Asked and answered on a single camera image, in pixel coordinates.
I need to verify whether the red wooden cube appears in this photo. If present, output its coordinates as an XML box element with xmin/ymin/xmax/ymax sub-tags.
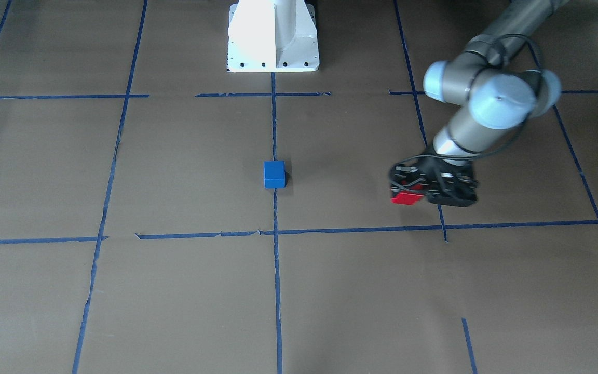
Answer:
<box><xmin>390</xmin><ymin>184</ymin><xmax>424</xmax><ymax>205</ymax></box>

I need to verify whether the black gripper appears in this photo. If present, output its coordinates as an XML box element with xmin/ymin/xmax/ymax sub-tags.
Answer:
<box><xmin>389</xmin><ymin>153</ymin><xmax>474</xmax><ymax>197</ymax></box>

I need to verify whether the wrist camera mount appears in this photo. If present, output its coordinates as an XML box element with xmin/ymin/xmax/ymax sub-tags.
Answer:
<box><xmin>426</xmin><ymin>173</ymin><xmax>479</xmax><ymax>207</ymax></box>

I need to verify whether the blue wooden cube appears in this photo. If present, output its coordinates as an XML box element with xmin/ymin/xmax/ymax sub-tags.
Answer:
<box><xmin>263</xmin><ymin>159</ymin><xmax>287</xmax><ymax>189</ymax></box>

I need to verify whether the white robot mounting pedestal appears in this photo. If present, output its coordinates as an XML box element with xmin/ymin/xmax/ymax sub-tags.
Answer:
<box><xmin>226</xmin><ymin>1</ymin><xmax>320</xmax><ymax>73</ymax></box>

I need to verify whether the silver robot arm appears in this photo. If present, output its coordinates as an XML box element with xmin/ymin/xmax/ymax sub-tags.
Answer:
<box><xmin>388</xmin><ymin>1</ymin><xmax>566</xmax><ymax>207</ymax></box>

